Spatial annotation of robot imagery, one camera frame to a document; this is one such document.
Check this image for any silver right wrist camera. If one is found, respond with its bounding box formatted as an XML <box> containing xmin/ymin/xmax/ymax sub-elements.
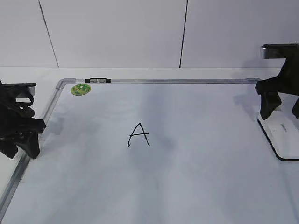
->
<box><xmin>261</xmin><ymin>43</ymin><xmax>299</xmax><ymax>59</ymax></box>

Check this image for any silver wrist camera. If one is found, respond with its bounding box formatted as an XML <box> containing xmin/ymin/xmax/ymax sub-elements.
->
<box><xmin>261</xmin><ymin>43</ymin><xmax>299</xmax><ymax>59</ymax></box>
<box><xmin>3</xmin><ymin>83</ymin><xmax>36</xmax><ymax>103</ymax></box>

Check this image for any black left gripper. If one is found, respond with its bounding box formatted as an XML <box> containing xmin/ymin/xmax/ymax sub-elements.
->
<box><xmin>0</xmin><ymin>83</ymin><xmax>46</xmax><ymax>159</ymax></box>

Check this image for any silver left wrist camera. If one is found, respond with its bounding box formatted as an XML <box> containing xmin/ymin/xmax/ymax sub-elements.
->
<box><xmin>3</xmin><ymin>83</ymin><xmax>36</xmax><ymax>103</ymax></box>

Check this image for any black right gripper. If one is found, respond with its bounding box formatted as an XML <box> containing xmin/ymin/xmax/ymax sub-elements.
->
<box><xmin>255</xmin><ymin>49</ymin><xmax>299</xmax><ymax>120</ymax></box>

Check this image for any black and grey board clip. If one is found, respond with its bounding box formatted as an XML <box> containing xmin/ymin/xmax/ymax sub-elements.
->
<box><xmin>85</xmin><ymin>78</ymin><xmax>112</xmax><ymax>83</ymax></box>

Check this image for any green round magnet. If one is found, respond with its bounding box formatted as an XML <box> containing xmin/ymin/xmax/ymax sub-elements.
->
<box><xmin>71</xmin><ymin>84</ymin><xmax>91</xmax><ymax>96</ymax></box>

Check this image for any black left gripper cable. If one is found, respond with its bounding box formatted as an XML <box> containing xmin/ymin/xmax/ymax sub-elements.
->
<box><xmin>14</xmin><ymin>92</ymin><xmax>36</xmax><ymax>119</ymax></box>

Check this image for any white whiteboard eraser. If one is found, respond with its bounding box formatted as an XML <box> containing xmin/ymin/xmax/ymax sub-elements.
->
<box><xmin>257</xmin><ymin>110</ymin><xmax>299</xmax><ymax>161</ymax></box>

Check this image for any white board with aluminium frame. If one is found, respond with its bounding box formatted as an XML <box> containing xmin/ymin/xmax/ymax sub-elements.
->
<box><xmin>2</xmin><ymin>80</ymin><xmax>299</xmax><ymax>224</ymax></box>

